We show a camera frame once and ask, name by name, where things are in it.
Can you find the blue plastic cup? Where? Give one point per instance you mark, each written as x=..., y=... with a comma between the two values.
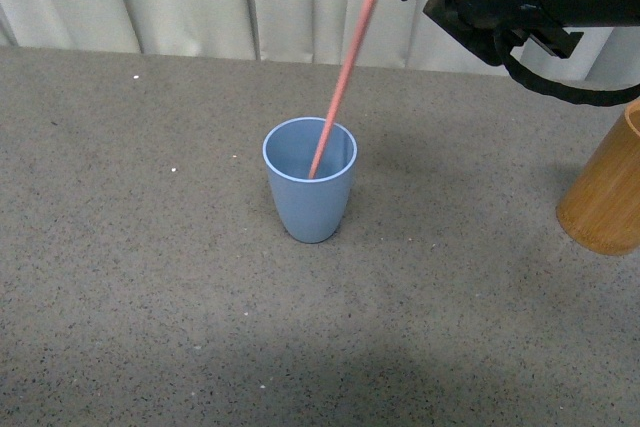
x=310, y=209

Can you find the bamboo chopstick holder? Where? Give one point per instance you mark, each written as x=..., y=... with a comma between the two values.
x=601, y=209

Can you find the pink chopstick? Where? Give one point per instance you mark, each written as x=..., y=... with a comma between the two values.
x=362, y=25

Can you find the grey-white curtain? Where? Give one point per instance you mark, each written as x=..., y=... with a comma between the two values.
x=307, y=31

